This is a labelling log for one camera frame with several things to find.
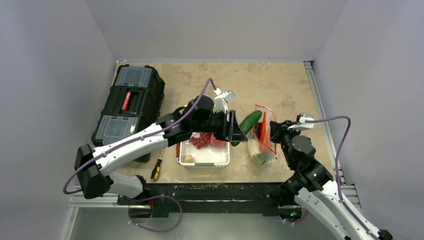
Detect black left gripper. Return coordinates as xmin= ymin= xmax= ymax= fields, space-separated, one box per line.
xmin=191 ymin=109 xmax=247 ymax=141

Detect orange carrot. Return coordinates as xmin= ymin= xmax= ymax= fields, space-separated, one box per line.
xmin=260 ymin=111 xmax=267 ymax=144

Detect green cucumber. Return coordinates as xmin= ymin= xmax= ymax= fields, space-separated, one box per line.
xmin=239 ymin=110 xmax=263 ymax=141

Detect white radish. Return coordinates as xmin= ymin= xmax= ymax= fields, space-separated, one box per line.
xmin=247 ymin=139 xmax=261 ymax=157

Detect pink peach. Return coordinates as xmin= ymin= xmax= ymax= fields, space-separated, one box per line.
xmin=210 ymin=134 xmax=226 ymax=148

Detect clear orange zip bag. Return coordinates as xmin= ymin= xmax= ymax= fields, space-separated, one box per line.
xmin=247 ymin=104 xmax=277 ymax=166

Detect green leafy vegetable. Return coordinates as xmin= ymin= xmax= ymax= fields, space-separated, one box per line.
xmin=251 ymin=153 xmax=268 ymax=166

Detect light red grapes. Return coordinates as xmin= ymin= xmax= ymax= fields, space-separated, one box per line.
xmin=189 ymin=132 xmax=212 ymax=149

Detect dark red grapes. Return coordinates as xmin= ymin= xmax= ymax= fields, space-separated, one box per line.
xmin=254 ymin=122 xmax=263 ymax=140

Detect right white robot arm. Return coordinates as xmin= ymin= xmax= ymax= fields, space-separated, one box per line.
xmin=270 ymin=120 xmax=393 ymax=240

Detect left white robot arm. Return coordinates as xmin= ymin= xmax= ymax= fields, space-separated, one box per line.
xmin=74 ymin=95 xmax=248 ymax=205

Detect white plastic basket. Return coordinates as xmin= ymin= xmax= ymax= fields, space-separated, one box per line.
xmin=176 ymin=132 xmax=230 ymax=167

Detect small beige mushroom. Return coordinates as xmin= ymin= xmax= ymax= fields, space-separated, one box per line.
xmin=181 ymin=155 xmax=195 ymax=164

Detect yellow black screwdriver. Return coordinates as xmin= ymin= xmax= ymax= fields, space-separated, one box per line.
xmin=150 ymin=149 xmax=165 ymax=182

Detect black base bar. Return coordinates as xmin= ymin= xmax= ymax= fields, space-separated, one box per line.
xmin=117 ymin=182 xmax=306 ymax=221

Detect black plastic toolbox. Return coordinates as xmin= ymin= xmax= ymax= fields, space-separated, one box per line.
xmin=91 ymin=64 xmax=166 ymax=147

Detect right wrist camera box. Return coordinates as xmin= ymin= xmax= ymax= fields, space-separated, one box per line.
xmin=288 ymin=113 xmax=315 ymax=131

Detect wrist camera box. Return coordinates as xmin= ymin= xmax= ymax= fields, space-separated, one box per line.
xmin=213 ymin=88 xmax=235 ymax=113
xmin=288 ymin=113 xmax=315 ymax=131

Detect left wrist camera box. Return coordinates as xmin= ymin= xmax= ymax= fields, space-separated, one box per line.
xmin=213 ymin=88 xmax=235 ymax=113

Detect right aluminium rail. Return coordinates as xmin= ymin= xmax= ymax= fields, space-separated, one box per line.
xmin=303 ymin=61 xmax=347 ymax=186

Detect aluminium rail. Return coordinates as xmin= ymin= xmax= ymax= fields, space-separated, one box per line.
xmin=59 ymin=184 xmax=371 ymax=240
xmin=303 ymin=61 xmax=347 ymax=186

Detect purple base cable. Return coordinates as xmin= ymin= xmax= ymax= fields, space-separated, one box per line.
xmin=127 ymin=194 xmax=184 ymax=233

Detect front aluminium rail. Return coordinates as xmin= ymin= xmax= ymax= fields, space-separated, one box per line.
xmin=59 ymin=184 xmax=371 ymax=240

